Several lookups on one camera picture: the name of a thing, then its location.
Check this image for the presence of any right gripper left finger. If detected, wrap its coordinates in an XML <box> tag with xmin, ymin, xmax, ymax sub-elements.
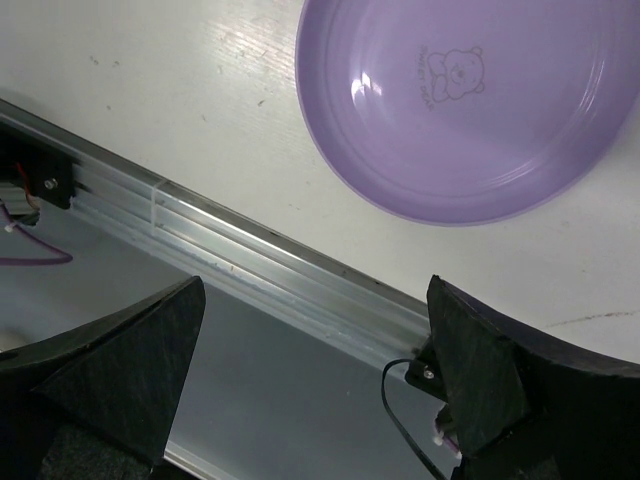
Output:
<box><xmin>1</xmin><ymin>276</ymin><xmax>205</xmax><ymax>479</ymax></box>

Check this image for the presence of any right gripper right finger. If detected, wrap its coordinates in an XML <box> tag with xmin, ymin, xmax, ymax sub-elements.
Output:
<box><xmin>427</xmin><ymin>276</ymin><xmax>639</xmax><ymax>479</ymax></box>

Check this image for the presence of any purple plate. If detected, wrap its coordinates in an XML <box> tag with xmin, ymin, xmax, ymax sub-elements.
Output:
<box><xmin>295</xmin><ymin>1</ymin><xmax>639</xmax><ymax>226</ymax></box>

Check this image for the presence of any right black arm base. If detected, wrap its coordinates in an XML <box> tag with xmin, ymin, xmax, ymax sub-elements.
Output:
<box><xmin>382</xmin><ymin>337</ymin><xmax>449</xmax><ymax>480</ymax></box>

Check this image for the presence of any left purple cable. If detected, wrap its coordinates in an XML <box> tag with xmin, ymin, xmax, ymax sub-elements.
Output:
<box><xmin>0</xmin><ymin>204</ymin><xmax>74</xmax><ymax>267</ymax></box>

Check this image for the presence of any aluminium mounting rail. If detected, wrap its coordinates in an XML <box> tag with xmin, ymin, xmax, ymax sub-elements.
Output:
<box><xmin>1</xmin><ymin>102</ymin><xmax>429</xmax><ymax>366</ymax></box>

